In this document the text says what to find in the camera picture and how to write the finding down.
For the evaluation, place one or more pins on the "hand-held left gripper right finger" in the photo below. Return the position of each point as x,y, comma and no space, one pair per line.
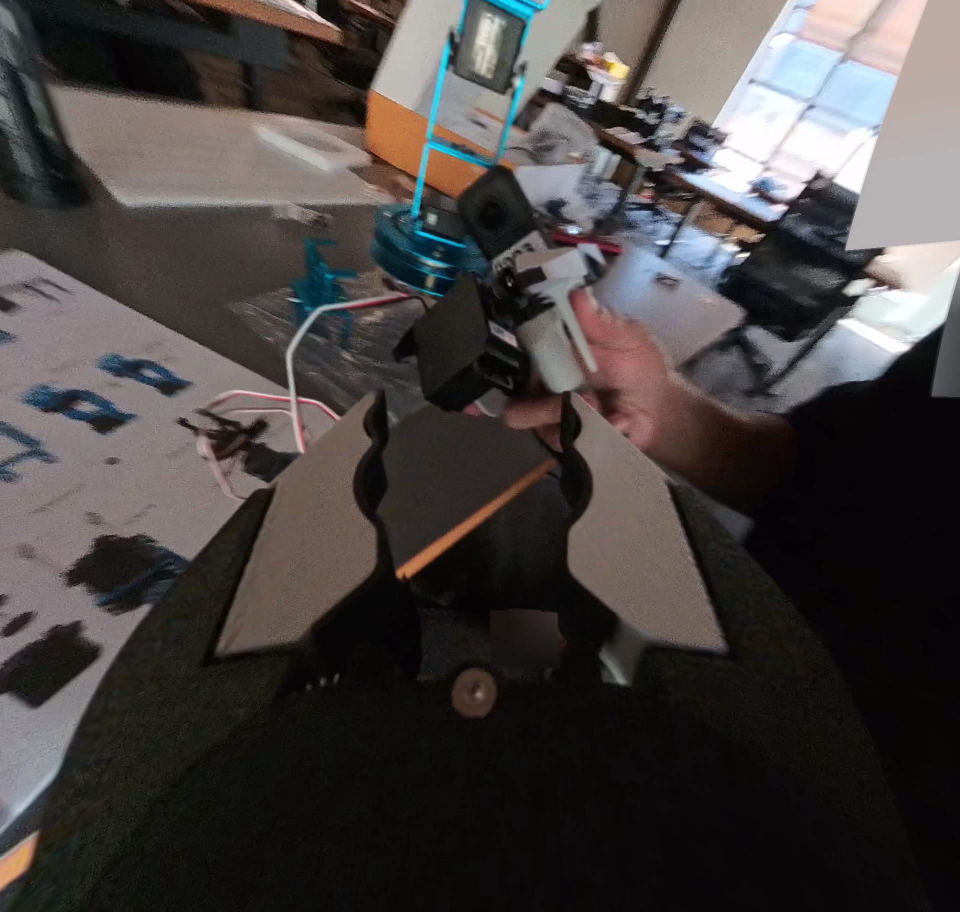
645,552

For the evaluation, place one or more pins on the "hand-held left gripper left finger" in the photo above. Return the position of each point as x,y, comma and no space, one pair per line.
315,552

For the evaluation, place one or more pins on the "blue toy robot arm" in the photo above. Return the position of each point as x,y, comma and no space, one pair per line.
420,252

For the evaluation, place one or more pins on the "blue metal bracket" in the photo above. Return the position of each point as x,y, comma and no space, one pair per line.
322,282

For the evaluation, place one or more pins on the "person's right forearm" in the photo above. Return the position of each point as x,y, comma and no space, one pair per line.
727,447

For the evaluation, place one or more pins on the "dark grey desk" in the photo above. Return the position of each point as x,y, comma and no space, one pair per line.
187,252

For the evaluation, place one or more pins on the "person's right hand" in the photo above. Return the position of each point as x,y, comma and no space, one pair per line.
637,387

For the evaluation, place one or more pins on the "bubble wrap bundle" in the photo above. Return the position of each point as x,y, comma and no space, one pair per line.
559,136

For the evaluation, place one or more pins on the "red cylinder roll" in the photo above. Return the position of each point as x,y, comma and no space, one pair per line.
592,241

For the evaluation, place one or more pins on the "orange and white cardboard box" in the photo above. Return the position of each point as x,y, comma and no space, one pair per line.
405,132

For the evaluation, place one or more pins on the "white foam cutout block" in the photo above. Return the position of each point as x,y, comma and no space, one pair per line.
307,145

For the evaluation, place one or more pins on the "large clear plastic bag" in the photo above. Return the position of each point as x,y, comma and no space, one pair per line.
352,357

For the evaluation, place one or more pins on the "printed instruction sheet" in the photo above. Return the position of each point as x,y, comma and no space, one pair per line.
75,477

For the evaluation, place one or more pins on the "white foam sheet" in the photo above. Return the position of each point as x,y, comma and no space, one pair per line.
187,154

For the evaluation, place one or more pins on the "black mesh chair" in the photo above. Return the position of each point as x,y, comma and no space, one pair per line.
802,274

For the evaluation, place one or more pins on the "large paned window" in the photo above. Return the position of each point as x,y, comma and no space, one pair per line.
817,87

